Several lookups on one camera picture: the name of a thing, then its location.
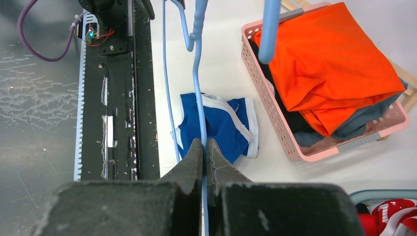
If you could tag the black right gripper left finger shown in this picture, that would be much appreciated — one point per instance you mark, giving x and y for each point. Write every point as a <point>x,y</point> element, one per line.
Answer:
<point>169,206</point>

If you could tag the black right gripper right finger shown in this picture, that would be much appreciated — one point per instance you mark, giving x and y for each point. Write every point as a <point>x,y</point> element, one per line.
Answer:
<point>239,207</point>

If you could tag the blue white-lettered underwear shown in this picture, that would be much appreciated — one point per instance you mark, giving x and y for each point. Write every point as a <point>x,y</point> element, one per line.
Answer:
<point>232,123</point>

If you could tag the dark garment under orange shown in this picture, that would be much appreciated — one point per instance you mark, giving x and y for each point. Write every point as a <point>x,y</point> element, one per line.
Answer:
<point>306,136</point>

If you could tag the teal oval laundry basket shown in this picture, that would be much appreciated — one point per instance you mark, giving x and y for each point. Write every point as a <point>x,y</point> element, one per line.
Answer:
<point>365,195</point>

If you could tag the red white garment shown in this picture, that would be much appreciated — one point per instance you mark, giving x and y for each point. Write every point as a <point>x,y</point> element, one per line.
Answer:
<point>394,217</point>

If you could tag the orange folded garment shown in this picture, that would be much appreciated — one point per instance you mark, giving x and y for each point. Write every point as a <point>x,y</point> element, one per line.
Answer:
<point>325,65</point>

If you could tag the pink perforated plastic basket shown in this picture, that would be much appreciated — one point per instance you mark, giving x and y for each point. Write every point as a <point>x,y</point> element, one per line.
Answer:
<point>325,67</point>

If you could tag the wooden clothes rack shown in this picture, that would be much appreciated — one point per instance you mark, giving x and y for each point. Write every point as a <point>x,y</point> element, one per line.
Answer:
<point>404,81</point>

